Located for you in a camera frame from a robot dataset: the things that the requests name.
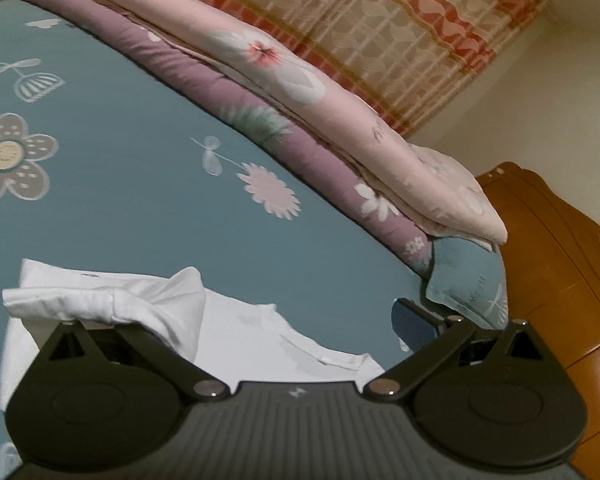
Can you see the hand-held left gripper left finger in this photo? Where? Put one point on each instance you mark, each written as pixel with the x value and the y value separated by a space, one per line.
pixel 145 355

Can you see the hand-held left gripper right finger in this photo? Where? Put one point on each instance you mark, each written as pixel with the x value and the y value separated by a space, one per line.
pixel 417 327

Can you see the white printed shirt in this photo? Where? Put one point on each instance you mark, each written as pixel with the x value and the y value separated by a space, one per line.
pixel 260 340

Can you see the teal printed pillow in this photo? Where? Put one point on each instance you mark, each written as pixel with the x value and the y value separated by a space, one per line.
pixel 470 280

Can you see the teal printed bed sheet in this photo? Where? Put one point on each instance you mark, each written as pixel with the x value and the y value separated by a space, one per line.
pixel 105 210

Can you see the wooden headboard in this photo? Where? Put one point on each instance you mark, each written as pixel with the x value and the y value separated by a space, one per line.
pixel 555 260

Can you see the purple floral quilt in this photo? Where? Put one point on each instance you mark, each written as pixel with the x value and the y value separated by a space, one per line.
pixel 290 145

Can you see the pink floral quilt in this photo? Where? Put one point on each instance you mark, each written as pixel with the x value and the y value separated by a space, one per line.
pixel 290 85

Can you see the patterned beige curtain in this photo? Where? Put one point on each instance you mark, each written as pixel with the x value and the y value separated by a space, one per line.
pixel 380 35

